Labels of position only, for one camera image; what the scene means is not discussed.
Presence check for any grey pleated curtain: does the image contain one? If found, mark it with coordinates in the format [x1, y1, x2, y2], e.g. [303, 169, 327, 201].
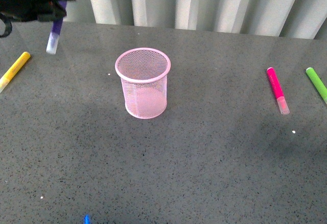
[67, 0, 326, 39]

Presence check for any black cable loop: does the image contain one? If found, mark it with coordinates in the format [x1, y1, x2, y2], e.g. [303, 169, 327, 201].
[0, 13, 13, 38]

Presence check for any green highlighter pen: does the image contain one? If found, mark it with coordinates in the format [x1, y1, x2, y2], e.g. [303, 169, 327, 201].
[306, 67, 327, 103]

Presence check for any yellow highlighter pen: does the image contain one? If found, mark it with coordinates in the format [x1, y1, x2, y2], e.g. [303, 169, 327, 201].
[0, 52, 31, 93]

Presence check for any pink mesh pen cup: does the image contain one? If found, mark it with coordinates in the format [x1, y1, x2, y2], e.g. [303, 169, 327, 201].
[115, 47, 171, 119]

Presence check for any purple highlighter pen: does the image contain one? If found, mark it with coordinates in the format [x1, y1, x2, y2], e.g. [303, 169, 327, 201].
[45, 0, 68, 55]

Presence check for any pink highlighter pen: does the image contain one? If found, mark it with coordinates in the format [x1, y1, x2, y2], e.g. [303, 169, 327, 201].
[267, 67, 290, 115]

